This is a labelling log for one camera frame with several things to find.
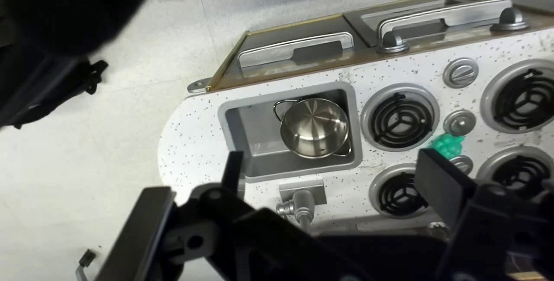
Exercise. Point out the toy stove burner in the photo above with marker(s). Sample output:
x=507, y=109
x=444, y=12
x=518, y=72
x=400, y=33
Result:
x=521, y=95
x=400, y=118
x=519, y=170
x=396, y=194

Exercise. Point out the dark blurred object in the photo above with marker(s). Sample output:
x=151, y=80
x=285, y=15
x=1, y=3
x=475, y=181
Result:
x=65, y=12

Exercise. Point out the toy oven door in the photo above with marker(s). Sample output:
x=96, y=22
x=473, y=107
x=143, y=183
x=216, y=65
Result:
x=368, y=19

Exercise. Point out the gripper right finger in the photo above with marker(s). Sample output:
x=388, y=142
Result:
x=489, y=229

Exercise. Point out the small steel pot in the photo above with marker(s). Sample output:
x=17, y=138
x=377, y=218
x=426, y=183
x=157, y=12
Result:
x=314, y=127

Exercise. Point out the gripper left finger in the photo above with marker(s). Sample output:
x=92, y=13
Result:
x=216, y=233

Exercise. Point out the grey toy tap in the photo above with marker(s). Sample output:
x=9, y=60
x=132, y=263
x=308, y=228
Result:
x=303, y=201

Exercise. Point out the toy kitchen cupboard door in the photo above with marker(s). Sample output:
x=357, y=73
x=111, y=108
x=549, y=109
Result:
x=277, y=38

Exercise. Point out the grey toy sink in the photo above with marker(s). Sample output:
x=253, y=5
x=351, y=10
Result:
x=255, y=134

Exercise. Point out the toy kitchen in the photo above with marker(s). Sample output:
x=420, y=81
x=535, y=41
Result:
x=389, y=73

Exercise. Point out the green toy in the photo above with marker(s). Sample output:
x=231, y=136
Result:
x=448, y=144

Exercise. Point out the stove knob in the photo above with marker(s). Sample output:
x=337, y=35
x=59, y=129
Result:
x=464, y=164
x=460, y=73
x=459, y=122

